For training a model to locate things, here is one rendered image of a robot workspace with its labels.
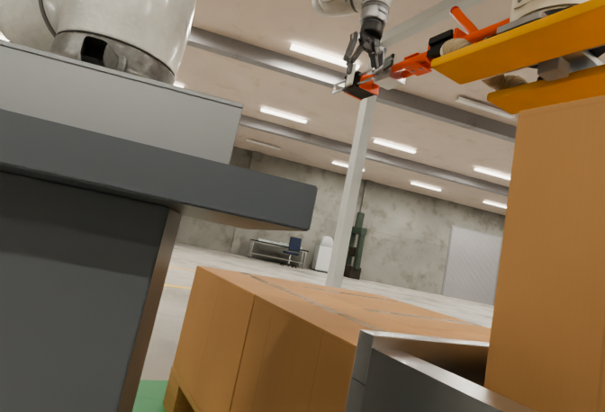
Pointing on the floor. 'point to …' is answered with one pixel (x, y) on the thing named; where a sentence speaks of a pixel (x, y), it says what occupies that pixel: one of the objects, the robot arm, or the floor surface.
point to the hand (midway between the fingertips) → (361, 83)
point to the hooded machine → (322, 255)
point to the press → (356, 248)
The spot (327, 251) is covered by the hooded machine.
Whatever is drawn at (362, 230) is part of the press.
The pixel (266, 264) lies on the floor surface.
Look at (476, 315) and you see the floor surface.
